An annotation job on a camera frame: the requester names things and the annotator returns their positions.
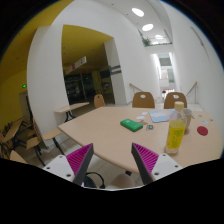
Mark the small side table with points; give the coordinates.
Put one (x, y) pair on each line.
(67, 110)

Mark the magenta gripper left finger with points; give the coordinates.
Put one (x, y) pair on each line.
(72, 167)

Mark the yellow drink plastic bottle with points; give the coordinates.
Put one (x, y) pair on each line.
(176, 129)

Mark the light blue paper sheet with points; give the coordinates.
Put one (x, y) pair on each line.
(161, 115)

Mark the wooden chair far left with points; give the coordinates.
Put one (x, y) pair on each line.
(99, 101)

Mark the wooden chair right back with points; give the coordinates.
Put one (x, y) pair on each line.
(172, 98)

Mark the wooden chair near left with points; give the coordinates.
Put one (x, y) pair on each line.
(50, 135)

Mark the small white card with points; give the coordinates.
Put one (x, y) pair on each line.
(140, 117)

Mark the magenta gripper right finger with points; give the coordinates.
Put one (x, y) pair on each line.
(153, 166)

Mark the red round coaster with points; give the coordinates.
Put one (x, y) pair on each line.
(202, 130)

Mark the white paper cup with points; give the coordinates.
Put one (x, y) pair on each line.
(188, 115)

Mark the green flat box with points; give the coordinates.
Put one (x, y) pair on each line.
(131, 125)

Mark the wooden chair middle back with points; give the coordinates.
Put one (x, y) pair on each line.
(143, 100)

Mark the hanging red white sign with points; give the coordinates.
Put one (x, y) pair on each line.
(76, 65)

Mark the wooden chair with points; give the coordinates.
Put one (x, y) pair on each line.
(143, 100)
(99, 101)
(172, 98)
(50, 135)

